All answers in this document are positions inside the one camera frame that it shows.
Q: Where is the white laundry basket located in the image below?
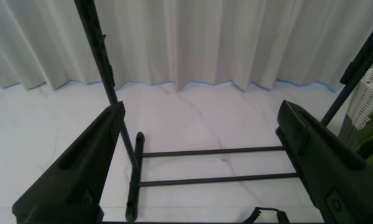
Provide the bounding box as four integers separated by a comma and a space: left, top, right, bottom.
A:
338, 67, 373, 153

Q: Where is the black clothes rack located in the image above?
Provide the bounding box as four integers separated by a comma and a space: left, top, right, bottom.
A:
73, 0, 373, 223

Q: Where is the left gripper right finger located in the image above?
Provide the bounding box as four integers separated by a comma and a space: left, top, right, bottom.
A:
275, 99, 373, 224

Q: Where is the black cable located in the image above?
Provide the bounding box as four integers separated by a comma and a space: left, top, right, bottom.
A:
242, 207, 290, 224

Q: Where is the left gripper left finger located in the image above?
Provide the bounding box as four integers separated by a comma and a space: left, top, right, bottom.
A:
12, 101, 127, 224

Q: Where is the white curtain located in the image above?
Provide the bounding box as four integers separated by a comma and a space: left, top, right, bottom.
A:
0, 0, 373, 93

